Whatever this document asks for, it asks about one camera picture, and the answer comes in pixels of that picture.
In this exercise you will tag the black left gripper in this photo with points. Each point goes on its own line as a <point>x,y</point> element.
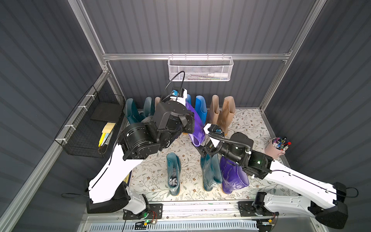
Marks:
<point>188,122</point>

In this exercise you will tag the purple rain boot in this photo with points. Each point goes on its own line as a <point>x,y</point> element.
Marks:
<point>198,136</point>
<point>233,176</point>

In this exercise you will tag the blue rain boot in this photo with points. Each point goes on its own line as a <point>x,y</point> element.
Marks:
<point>188,99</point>
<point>201,109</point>

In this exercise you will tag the beige rain boot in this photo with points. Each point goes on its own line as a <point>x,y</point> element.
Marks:
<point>227,113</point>
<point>214,110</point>
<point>157,101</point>

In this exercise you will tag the teal rain boot back row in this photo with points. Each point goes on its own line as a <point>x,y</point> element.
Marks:
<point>149,107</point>

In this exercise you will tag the teal rain boot carried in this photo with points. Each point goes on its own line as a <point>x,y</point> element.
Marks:
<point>132,113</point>

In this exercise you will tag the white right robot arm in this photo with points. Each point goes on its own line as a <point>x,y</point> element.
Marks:
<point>323,201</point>

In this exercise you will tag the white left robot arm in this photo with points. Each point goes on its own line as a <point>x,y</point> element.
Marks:
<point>107,192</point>

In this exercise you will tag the white tube in basket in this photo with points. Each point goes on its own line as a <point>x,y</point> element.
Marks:
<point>218,75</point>

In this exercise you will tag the pink pen cup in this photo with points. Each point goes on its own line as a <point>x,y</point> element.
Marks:
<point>277,147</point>

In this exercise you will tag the yellow sticky notes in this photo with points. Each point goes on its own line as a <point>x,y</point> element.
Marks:
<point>106,131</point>

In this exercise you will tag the white vent grille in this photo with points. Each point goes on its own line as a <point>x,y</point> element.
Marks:
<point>233,225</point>

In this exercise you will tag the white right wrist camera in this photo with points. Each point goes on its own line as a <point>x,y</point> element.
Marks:
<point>214,132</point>

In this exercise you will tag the white wire wall basket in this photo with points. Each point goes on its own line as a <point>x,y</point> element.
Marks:
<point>196,68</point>

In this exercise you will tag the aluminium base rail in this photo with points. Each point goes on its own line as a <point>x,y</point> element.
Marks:
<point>182,210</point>

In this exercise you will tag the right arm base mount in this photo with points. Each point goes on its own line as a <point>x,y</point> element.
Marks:
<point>257,207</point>

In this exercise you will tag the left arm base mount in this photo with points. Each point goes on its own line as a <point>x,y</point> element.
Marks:
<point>153,211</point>

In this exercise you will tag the black wire side basket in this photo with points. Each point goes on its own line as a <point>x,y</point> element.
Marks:
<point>81,132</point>

